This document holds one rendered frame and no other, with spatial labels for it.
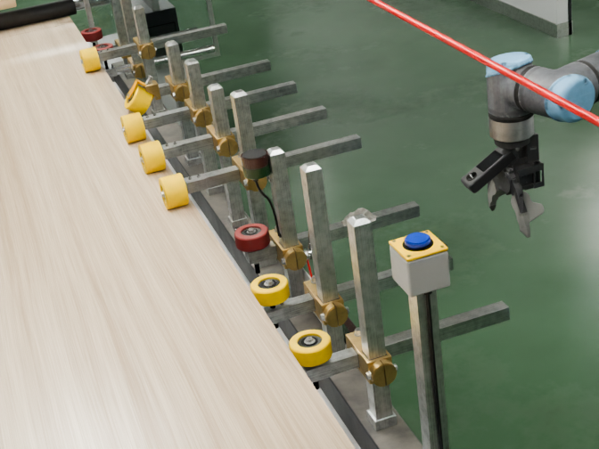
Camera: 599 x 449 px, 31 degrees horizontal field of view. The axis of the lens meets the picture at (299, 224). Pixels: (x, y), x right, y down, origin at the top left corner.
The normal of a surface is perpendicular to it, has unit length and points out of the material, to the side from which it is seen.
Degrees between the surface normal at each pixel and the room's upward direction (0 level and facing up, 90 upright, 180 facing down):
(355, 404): 0
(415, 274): 90
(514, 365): 0
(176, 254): 0
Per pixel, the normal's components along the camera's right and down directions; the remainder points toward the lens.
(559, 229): -0.13, -0.88
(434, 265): 0.33, 0.39
